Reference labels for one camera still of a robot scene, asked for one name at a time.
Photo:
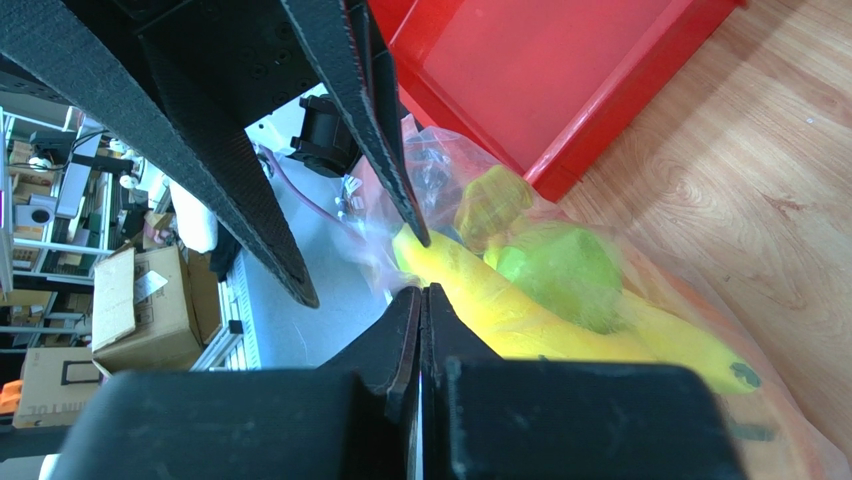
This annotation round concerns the cardboard box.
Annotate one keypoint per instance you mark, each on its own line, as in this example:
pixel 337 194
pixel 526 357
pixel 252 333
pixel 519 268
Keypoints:
pixel 56 385
pixel 156 310

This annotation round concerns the single yellow fake banana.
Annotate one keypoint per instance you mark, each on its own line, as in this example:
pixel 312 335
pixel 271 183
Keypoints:
pixel 517 327

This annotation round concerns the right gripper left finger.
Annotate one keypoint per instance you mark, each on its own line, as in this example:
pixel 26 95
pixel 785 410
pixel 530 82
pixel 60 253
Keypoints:
pixel 345 419

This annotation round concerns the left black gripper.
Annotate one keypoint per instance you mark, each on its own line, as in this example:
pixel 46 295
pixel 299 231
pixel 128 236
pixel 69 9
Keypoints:
pixel 245 57

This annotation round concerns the red plastic tray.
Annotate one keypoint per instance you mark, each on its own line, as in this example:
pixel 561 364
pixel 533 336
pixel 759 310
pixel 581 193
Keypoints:
pixel 544 86

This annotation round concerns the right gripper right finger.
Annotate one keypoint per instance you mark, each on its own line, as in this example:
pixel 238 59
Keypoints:
pixel 490 418

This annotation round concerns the clear zip top bag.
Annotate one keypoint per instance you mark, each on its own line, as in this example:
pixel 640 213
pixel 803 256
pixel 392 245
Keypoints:
pixel 769 429

